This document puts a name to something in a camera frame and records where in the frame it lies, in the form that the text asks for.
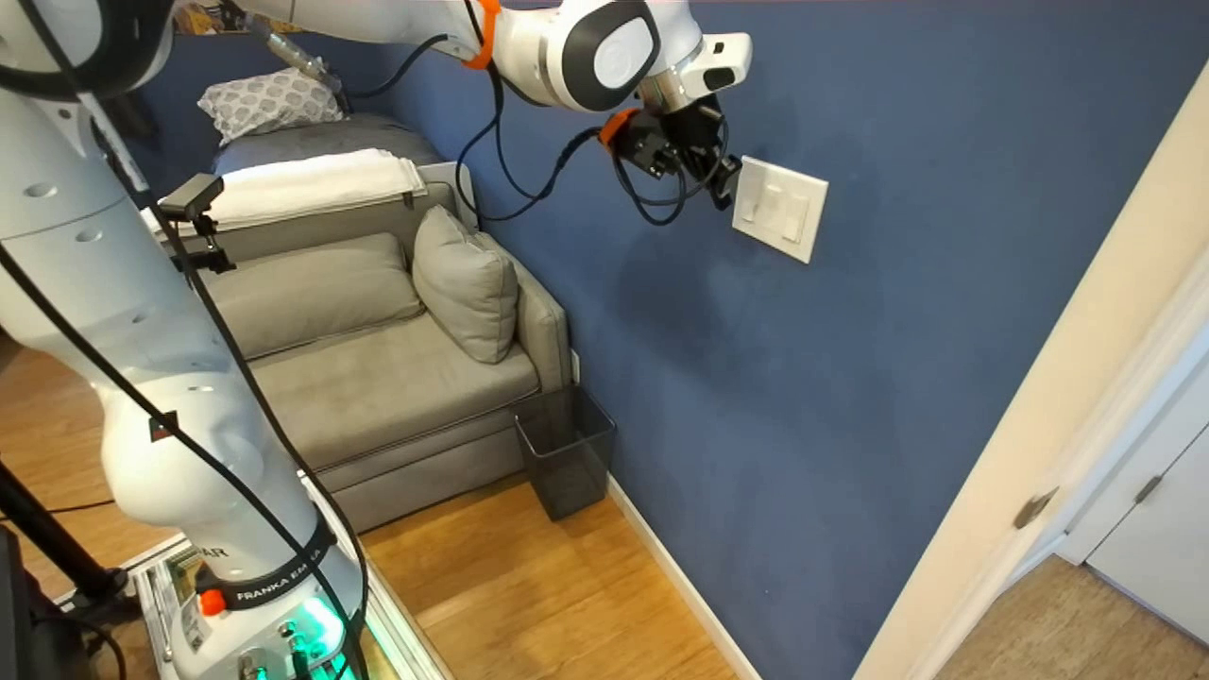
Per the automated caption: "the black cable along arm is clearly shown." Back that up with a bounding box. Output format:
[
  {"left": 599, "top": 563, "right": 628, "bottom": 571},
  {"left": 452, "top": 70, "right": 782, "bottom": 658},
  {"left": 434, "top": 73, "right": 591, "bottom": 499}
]
[{"left": 0, "top": 237, "right": 376, "bottom": 680}]

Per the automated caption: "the grey sofa cushion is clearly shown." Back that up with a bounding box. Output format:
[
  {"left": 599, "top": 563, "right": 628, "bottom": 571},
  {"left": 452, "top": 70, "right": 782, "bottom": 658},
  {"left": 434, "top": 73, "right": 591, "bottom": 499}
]
[{"left": 409, "top": 203, "right": 525, "bottom": 369}]

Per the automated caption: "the black tripod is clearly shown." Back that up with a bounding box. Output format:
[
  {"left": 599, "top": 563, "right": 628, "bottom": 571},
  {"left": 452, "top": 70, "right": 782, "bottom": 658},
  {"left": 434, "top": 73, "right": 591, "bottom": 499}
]
[{"left": 0, "top": 457, "right": 130, "bottom": 680}]

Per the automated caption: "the black camera on stand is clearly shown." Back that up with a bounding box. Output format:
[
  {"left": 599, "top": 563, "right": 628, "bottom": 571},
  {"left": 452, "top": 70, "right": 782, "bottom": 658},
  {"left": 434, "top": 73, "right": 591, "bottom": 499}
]
[{"left": 149, "top": 169, "right": 240, "bottom": 277}]

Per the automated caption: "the black trash bin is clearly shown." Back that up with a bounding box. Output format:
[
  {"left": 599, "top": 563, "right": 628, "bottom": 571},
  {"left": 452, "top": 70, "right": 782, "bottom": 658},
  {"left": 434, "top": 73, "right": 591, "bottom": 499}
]
[{"left": 507, "top": 381, "right": 618, "bottom": 525}]

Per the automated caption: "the metal door strike plate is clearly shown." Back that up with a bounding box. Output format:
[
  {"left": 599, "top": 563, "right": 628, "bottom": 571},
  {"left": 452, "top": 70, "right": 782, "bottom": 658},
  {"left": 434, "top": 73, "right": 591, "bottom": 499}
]
[{"left": 1008, "top": 484, "right": 1061, "bottom": 533}]

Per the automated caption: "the white light switch plate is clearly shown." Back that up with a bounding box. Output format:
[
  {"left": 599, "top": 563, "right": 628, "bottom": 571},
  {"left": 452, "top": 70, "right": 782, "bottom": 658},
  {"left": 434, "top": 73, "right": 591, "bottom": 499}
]
[{"left": 729, "top": 150, "right": 834, "bottom": 267}]

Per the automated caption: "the white folded blanket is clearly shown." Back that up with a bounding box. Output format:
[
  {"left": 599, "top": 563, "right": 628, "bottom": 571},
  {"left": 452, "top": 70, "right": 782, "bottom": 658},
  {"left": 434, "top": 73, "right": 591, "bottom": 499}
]
[{"left": 202, "top": 143, "right": 429, "bottom": 235}]

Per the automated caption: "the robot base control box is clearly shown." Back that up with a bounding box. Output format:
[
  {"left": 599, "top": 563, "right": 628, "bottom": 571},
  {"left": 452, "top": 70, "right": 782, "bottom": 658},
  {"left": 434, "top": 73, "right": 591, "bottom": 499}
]
[{"left": 130, "top": 533, "right": 449, "bottom": 680}]

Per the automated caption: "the white door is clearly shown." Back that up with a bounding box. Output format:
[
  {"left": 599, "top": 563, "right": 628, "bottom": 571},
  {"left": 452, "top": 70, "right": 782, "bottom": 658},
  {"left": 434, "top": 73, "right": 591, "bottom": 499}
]
[{"left": 1084, "top": 423, "right": 1209, "bottom": 649}]

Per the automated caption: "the white rocker switch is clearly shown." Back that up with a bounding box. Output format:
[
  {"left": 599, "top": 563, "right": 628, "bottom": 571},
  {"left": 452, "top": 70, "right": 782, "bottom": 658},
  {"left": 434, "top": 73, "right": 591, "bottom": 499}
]
[{"left": 764, "top": 174, "right": 793, "bottom": 235}]

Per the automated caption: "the grey fabric sofa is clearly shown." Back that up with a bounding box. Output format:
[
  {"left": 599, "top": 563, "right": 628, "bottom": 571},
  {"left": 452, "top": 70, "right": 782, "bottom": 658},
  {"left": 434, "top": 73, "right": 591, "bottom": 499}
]
[{"left": 192, "top": 174, "right": 579, "bottom": 535}]

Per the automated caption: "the cream door frame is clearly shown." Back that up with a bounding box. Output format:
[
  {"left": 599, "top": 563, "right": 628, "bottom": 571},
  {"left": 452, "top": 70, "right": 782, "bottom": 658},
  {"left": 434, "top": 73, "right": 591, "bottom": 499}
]
[{"left": 851, "top": 59, "right": 1209, "bottom": 680}]

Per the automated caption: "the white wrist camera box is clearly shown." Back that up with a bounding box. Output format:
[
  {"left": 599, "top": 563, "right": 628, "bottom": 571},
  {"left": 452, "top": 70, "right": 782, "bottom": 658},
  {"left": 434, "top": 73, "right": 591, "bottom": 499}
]
[{"left": 676, "top": 32, "right": 754, "bottom": 99}]

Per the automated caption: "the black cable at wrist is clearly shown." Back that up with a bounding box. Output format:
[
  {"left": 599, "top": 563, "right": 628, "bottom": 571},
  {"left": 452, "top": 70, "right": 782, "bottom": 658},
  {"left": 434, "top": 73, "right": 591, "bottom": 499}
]
[{"left": 449, "top": 32, "right": 693, "bottom": 235}]

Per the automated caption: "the grey patterned pillow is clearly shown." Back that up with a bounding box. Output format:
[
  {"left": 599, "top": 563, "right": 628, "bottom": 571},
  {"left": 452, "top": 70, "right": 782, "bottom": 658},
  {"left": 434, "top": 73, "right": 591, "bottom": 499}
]
[{"left": 192, "top": 65, "right": 347, "bottom": 149}]

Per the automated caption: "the grey bed mattress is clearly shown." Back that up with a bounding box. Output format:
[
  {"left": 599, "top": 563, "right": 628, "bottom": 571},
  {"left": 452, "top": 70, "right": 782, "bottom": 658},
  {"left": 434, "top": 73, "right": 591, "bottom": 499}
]
[{"left": 207, "top": 115, "right": 445, "bottom": 179}]

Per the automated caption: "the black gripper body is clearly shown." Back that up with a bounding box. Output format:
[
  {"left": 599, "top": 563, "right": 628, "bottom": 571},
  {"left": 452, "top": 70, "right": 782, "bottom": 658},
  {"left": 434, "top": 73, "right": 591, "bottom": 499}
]
[{"left": 615, "top": 93, "right": 732, "bottom": 183}]

